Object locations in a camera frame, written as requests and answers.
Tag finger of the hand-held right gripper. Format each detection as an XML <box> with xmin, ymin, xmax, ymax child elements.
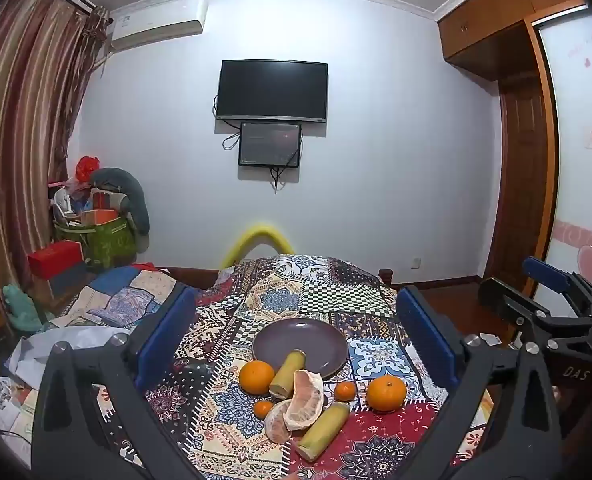
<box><xmin>477</xmin><ymin>276</ymin><xmax>592</xmax><ymax>357</ymax></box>
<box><xmin>522</xmin><ymin>256</ymin><xmax>592</xmax><ymax>313</ymax></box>

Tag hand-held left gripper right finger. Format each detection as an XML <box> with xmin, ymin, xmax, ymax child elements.
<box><xmin>395</xmin><ymin>286</ymin><xmax>563</xmax><ymax>480</ymax></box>

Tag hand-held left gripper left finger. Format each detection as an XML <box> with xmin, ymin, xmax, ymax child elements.
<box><xmin>32</xmin><ymin>285</ymin><xmax>197</xmax><ymax>480</ymax></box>

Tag large orange with stem dimple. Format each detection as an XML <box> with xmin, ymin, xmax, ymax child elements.
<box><xmin>366</xmin><ymin>375</ymin><xmax>408</xmax><ymax>414</ymax></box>

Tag large smooth orange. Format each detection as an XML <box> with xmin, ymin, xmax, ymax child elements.
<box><xmin>238</xmin><ymin>360</ymin><xmax>276</xmax><ymax>396</ymax></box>

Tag corn cob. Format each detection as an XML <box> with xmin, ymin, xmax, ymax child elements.
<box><xmin>268</xmin><ymin>350</ymin><xmax>307</xmax><ymax>401</ymax></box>

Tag purple round plate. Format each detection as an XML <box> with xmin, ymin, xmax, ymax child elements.
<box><xmin>252</xmin><ymin>318</ymin><xmax>349</xmax><ymax>379</ymax></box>

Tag small peeled pomelo segment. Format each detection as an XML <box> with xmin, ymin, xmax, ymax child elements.
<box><xmin>264</xmin><ymin>400</ymin><xmax>294</xmax><ymax>445</ymax></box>

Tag large peeled pomelo piece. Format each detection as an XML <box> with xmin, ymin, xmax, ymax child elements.
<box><xmin>282</xmin><ymin>369</ymin><xmax>325</xmax><ymax>432</ymax></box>

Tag patchwork printed blanket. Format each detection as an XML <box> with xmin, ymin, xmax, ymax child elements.
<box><xmin>0</xmin><ymin>254</ymin><xmax>497</xmax><ymax>480</ymax></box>

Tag white sliding door pink hearts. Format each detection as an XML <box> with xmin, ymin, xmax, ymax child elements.
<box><xmin>530</xmin><ymin>4</ymin><xmax>592</xmax><ymax>306</ymax></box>

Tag green storage box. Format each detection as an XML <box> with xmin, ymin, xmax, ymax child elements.
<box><xmin>52</xmin><ymin>216</ymin><xmax>138</xmax><ymax>267</ymax></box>

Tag white cloth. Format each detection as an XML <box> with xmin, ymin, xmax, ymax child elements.
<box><xmin>5</xmin><ymin>326</ymin><xmax>133</xmax><ymax>392</ymax></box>

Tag red box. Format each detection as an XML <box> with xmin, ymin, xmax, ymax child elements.
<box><xmin>27</xmin><ymin>239</ymin><xmax>85</xmax><ymax>279</ymax></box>

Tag orange cardboard box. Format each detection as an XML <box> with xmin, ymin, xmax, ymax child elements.
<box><xmin>77</xmin><ymin>207</ymin><xmax>120</xmax><ymax>227</ymax></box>

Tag teal plush toy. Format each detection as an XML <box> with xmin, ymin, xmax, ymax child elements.
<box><xmin>2</xmin><ymin>283</ymin><xmax>43</xmax><ymax>327</ymax></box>

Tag red plastic bag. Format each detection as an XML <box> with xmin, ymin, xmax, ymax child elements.
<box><xmin>74</xmin><ymin>156</ymin><xmax>101</xmax><ymax>182</ymax></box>

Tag wooden overhead cabinet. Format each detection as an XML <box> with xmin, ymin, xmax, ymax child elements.
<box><xmin>436</xmin><ymin>0</ymin><xmax>586</xmax><ymax>82</ymax></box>

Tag striped red curtain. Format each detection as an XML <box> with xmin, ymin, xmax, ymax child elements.
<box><xmin>0</xmin><ymin>0</ymin><xmax>108</xmax><ymax>323</ymax></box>

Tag white air conditioner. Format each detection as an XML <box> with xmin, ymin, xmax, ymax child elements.
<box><xmin>108</xmin><ymin>0</ymin><xmax>210</xmax><ymax>52</ymax></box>

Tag dark wooden bed frame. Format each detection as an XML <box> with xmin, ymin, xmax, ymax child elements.
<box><xmin>153</xmin><ymin>265</ymin><xmax>395</xmax><ymax>292</ymax></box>

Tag black monitor cables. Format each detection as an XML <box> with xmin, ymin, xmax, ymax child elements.
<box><xmin>268</xmin><ymin>164</ymin><xmax>289</xmax><ymax>194</ymax></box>

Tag small black wall monitor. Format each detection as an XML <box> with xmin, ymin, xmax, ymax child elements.
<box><xmin>238</xmin><ymin>121</ymin><xmax>303</xmax><ymax>168</ymax></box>

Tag black wall television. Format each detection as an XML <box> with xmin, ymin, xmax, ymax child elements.
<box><xmin>215</xmin><ymin>59</ymin><xmax>330</xmax><ymax>124</ymax></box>

